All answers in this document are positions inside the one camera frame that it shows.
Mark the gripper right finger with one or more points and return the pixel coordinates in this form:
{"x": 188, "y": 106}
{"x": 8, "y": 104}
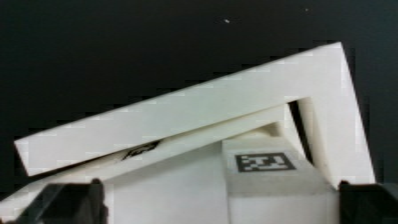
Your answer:
{"x": 367, "y": 203}

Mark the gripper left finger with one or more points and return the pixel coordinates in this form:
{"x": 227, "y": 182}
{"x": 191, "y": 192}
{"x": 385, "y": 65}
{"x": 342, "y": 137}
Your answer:
{"x": 67, "y": 204}

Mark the white leg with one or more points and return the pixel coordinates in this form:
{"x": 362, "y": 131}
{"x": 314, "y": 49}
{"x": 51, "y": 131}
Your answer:
{"x": 278, "y": 192}

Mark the white square tabletop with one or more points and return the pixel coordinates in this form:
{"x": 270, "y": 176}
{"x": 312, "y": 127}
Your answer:
{"x": 147, "y": 146}

